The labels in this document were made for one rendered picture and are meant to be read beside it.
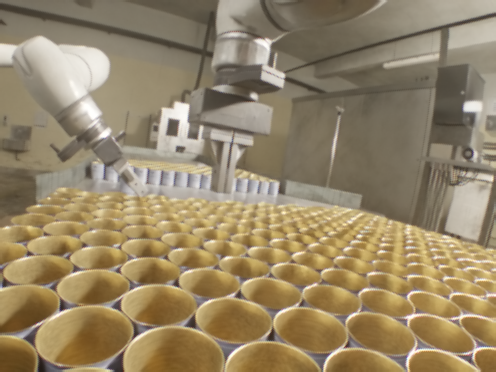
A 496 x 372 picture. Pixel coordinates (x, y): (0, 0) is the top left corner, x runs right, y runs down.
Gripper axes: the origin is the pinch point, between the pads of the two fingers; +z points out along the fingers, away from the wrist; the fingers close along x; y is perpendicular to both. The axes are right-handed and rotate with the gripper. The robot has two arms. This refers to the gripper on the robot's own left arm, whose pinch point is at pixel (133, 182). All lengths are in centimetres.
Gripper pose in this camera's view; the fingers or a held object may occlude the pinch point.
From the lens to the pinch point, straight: 67.2
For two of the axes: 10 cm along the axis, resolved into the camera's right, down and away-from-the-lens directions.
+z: 4.1, 7.2, 5.6
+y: 6.4, -6.6, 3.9
